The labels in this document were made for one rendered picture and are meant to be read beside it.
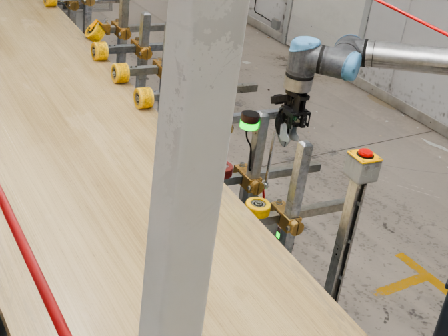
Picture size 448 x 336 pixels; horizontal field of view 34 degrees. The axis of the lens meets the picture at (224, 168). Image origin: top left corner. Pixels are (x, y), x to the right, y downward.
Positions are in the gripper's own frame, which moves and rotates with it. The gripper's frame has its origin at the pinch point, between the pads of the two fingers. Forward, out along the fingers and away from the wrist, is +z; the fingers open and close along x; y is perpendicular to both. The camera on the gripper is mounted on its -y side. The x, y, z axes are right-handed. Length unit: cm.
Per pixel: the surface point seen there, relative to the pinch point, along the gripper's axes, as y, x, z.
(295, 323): 70, -38, 11
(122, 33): -124, -10, 5
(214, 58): 133, -105, -87
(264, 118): -1.3, -8.3, -9.1
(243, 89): -56, 16, 6
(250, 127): -0.2, -13.8, -6.9
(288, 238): 23.6, -8.7, 21.5
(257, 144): -1.3, -9.3, 0.3
